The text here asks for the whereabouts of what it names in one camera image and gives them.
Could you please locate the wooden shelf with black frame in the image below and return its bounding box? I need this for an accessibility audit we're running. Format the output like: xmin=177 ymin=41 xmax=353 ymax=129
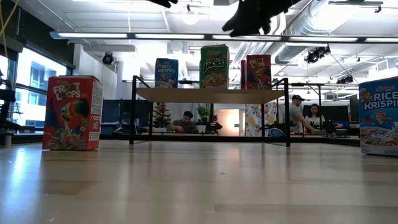
xmin=129 ymin=75 xmax=292 ymax=147

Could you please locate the round white pendant lamp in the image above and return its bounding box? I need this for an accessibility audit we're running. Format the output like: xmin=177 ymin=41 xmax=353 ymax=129
xmin=182 ymin=4 xmax=200 ymax=26

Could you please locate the colourful patterned panel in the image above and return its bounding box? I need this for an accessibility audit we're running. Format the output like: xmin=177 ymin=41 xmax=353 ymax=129
xmin=245 ymin=102 xmax=277 ymax=137

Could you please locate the large window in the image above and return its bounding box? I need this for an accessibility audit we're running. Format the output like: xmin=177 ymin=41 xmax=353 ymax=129
xmin=0 ymin=46 xmax=68 ymax=130

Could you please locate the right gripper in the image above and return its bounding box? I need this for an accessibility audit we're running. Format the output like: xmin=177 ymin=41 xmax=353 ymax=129
xmin=222 ymin=0 xmax=302 ymax=37

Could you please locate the green Apple Jacks cereal box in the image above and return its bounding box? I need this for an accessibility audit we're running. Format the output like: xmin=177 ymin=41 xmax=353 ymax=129
xmin=200 ymin=44 xmax=230 ymax=90

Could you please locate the blue Rice Krispies cereal box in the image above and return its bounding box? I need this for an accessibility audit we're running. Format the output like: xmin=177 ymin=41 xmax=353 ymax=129
xmin=154 ymin=58 xmax=179 ymax=89
xmin=359 ymin=76 xmax=398 ymax=156

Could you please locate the red Froot Loops cereal box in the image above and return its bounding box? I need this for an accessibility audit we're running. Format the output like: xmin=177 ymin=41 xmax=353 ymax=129
xmin=42 ymin=75 xmax=103 ymax=151
xmin=246 ymin=54 xmax=272 ymax=90
xmin=240 ymin=59 xmax=248 ymax=90

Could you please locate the green potted plant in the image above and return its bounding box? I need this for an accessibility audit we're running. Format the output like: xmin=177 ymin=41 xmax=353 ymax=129
xmin=197 ymin=105 xmax=211 ymax=134

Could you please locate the person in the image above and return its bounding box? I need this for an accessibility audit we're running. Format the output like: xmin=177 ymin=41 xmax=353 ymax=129
xmin=305 ymin=103 xmax=326 ymax=127
xmin=289 ymin=95 xmax=321 ymax=134
xmin=167 ymin=111 xmax=198 ymax=134
xmin=152 ymin=102 xmax=172 ymax=128

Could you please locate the long ceiling light strip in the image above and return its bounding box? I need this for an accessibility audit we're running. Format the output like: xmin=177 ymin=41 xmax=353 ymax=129
xmin=49 ymin=30 xmax=398 ymax=44

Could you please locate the black ceiling spotlight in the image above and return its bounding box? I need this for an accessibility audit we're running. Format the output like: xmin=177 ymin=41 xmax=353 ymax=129
xmin=336 ymin=74 xmax=354 ymax=85
xmin=304 ymin=45 xmax=331 ymax=64

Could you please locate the black aluminium table frame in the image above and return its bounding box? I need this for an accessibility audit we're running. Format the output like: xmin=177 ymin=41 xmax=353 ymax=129
xmin=12 ymin=133 xmax=361 ymax=147

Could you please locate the silver ventilation duct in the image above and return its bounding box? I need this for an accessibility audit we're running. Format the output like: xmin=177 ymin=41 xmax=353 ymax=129
xmin=273 ymin=0 xmax=355 ymax=65

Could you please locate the dark computer monitor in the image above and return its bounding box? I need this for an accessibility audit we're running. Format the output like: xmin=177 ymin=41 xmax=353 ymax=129
xmin=349 ymin=98 xmax=361 ymax=123

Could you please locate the yellow hanging cable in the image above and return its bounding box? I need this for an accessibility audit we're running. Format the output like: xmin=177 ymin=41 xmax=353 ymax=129
xmin=0 ymin=0 xmax=20 ymax=58

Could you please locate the black metal rig frame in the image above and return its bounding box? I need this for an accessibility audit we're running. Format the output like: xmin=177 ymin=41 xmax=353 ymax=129
xmin=273 ymin=82 xmax=360 ymax=138

